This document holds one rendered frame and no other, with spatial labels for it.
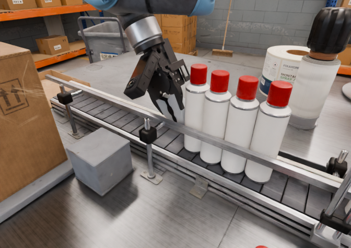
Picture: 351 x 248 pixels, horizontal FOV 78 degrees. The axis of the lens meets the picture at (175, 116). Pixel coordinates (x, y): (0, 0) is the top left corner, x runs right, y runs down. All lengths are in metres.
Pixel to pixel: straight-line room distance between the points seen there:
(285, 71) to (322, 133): 0.22
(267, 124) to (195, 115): 0.14
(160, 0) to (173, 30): 3.36
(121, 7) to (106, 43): 2.11
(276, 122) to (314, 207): 0.18
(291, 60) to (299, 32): 4.03
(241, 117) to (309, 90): 0.28
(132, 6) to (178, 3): 0.08
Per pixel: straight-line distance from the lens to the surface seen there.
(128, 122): 0.64
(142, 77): 0.44
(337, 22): 0.60
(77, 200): 0.53
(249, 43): 4.90
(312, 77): 0.63
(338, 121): 0.79
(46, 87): 1.11
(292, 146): 0.61
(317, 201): 0.50
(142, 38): 0.48
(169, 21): 3.75
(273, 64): 0.80
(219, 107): 0.41
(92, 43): 2.60
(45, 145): 0.55
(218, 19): 4.99
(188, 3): 0.38
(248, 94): 0.39
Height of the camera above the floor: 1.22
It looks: 31 degrees down
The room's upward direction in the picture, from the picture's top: straight up
